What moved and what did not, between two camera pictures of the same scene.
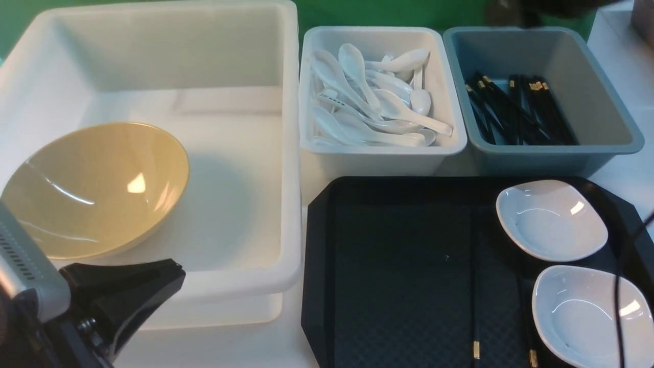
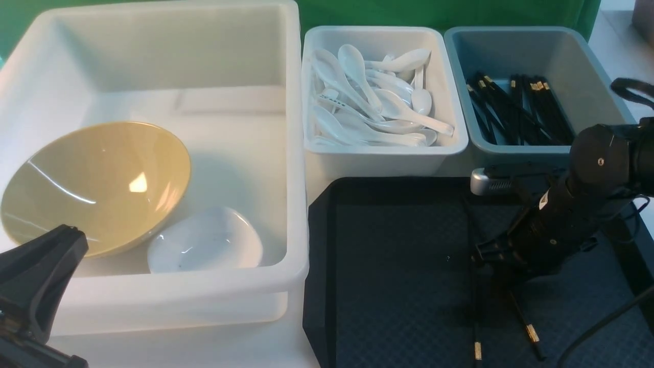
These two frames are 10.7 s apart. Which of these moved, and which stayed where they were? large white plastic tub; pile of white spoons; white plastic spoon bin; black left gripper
Moved: black left gripper
Stayed: pile of white spoons; large white plastic tub; white plastic spoon bin
